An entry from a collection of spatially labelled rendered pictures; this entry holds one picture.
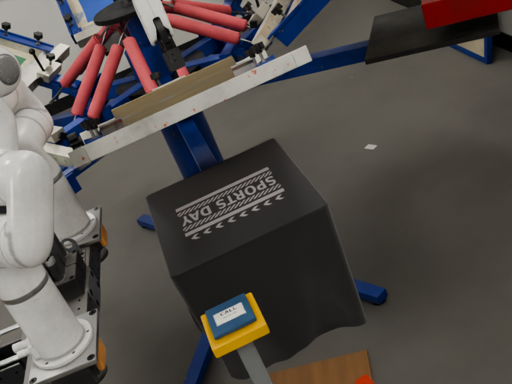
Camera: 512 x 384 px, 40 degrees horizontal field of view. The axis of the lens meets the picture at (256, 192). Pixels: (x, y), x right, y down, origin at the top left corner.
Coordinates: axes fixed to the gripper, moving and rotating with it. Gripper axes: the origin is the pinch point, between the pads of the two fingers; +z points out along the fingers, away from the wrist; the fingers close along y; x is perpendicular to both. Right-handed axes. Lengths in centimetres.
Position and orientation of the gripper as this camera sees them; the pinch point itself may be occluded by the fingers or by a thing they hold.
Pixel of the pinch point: (175, 64)
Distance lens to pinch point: 146.7
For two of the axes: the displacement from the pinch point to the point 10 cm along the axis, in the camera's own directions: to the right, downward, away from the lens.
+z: 4.0, 8.9, 2.2
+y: 1.5, 1.7, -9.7
